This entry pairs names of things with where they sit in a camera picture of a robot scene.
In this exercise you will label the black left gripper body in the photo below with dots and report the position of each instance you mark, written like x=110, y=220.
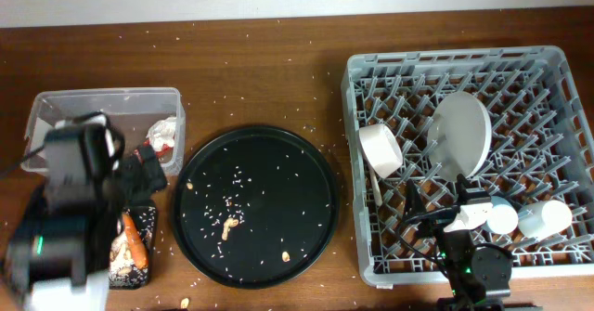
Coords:
x=135, y=176

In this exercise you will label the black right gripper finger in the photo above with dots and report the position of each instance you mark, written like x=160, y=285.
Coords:
x=413, y=203
x=466, y=192

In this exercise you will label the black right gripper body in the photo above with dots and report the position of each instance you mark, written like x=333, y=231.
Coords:
x=457, y=239

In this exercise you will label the red snack wrapper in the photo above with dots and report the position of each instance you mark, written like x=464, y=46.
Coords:
x=163, y=150

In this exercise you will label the white plastic fork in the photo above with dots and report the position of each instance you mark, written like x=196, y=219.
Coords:
x=375, y=187

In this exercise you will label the white tissue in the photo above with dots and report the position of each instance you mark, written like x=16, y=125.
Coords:
x=162, y=132

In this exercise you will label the light blue cup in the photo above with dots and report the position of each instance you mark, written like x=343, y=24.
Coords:
x=503, y=218

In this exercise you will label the grey plate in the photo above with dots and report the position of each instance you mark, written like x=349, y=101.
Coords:
x=462, y=132

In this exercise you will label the white bowl with food scraps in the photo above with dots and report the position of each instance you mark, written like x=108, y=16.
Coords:
x=381, y=149

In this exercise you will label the orange carrot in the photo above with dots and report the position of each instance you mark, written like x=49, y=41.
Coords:
x=138, y=251

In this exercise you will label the small white cup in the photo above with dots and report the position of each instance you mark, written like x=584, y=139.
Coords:
x=543, y=219

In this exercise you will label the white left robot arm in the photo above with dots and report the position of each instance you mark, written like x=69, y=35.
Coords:
x=59, y=256

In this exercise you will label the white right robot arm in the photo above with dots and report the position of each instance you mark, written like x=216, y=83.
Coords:
x=478, y=273

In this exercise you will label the grey dishwasher rack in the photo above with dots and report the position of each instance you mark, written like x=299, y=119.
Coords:
x=542, y=149

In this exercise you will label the clear plastic bin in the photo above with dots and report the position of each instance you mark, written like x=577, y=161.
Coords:
x=131, y=110

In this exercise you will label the black rectangular tray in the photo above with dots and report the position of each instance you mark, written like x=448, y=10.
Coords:
x=144, y=237

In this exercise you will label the pile of food scraps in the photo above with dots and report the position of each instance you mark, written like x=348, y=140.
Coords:
x=125, y=250

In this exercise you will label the peanut on black tray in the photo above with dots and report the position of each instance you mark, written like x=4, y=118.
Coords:
x=227, y=226

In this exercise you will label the round black tray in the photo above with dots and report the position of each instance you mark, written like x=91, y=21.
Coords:
x=279, y=187

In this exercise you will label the peanut on table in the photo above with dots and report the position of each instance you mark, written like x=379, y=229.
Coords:
x=184, y=304

